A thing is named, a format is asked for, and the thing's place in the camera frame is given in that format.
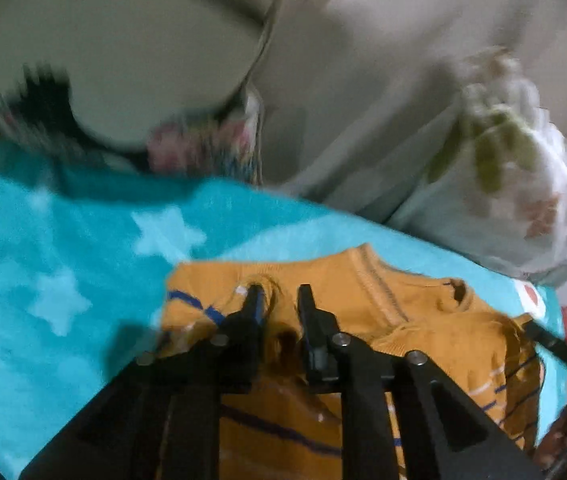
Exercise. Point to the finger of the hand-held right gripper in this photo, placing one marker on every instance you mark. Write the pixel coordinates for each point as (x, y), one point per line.
(558, 347)

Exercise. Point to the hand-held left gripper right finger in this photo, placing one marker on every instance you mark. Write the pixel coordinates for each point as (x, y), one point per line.
(306, 327)

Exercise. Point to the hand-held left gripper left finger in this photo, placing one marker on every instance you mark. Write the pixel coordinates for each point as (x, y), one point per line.
(255, 305)

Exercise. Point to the round cream floral cushion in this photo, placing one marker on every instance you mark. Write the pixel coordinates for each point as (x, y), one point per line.
(113, 60)

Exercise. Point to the teal star-print blanket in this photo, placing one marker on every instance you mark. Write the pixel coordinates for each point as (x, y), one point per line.
(63, 280)

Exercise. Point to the white plastic bag with greens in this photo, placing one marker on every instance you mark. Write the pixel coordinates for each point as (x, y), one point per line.
(513, 175)

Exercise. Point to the beige bed sheet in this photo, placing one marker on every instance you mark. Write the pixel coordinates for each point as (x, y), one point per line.
(363, 85)

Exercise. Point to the mustard striped knit sweater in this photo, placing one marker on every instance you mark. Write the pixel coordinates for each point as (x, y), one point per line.
(428, 345)

